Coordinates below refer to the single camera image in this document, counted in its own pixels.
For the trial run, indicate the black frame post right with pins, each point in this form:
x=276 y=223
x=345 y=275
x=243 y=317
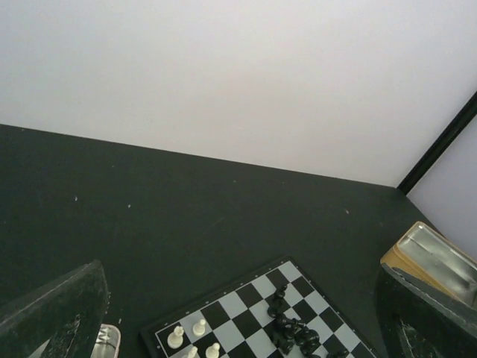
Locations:
x=451 y=132

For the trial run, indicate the black chess pieces pile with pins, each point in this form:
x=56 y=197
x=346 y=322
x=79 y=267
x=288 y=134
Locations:
x=302 y=320

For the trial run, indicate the white chess rook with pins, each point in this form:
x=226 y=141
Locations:
x=175 y=338

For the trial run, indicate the white chess pawn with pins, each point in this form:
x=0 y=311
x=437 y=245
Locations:
x=199 y=328
x=213 y=351

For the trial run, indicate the gold metal tin tray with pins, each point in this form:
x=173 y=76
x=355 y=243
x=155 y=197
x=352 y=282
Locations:
x=425 y=254

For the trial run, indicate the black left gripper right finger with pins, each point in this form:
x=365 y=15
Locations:
x=418 y=320

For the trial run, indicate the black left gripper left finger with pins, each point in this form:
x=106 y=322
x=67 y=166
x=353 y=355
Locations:
x=64 y=315

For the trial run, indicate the black white chess board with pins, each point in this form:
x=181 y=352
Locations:
x=236 y=317

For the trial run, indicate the white chess knight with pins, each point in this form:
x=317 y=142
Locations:
x=192 y=353

